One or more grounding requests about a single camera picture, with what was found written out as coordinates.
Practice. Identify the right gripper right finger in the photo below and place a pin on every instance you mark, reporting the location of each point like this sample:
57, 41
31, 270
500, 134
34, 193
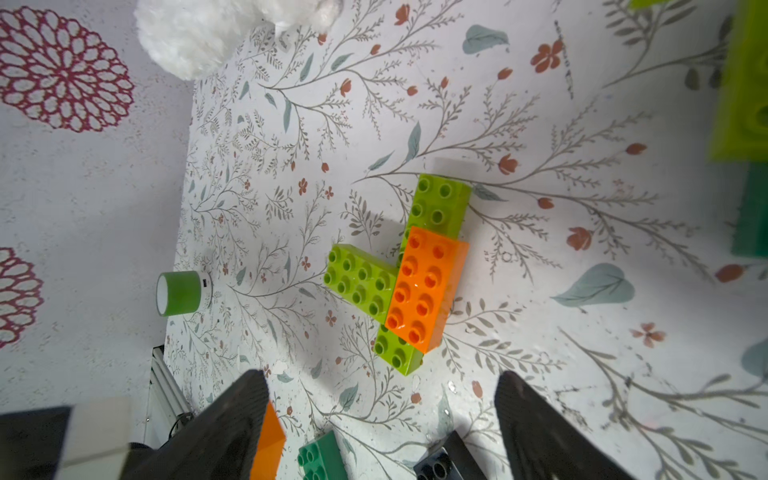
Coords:
540, 443

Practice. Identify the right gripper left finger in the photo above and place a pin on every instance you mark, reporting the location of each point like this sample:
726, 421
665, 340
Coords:
220, 443

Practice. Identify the white plush toy pink shirt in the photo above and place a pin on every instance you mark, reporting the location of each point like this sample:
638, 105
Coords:
193, 39

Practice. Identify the dark green lego brick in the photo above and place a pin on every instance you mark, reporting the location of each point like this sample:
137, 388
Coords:
750, 237
322, 460

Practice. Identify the orange lego brick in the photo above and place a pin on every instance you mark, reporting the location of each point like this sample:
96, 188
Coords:
269, 451
425, 288

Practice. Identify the lime lego brick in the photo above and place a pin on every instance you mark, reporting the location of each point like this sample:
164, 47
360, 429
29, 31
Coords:
361, 279
439, 206
398, 353
740, 123

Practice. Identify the dark green lego brick bottom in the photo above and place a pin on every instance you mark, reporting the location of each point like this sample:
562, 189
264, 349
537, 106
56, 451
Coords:
322, 460

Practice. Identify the black lego block left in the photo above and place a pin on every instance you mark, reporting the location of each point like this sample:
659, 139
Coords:
449, 459

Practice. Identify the green tape roll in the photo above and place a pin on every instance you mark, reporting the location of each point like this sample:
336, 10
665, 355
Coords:
183, 292

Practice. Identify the orange lego brick bottom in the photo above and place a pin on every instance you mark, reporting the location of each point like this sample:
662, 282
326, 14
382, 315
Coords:
269, 451

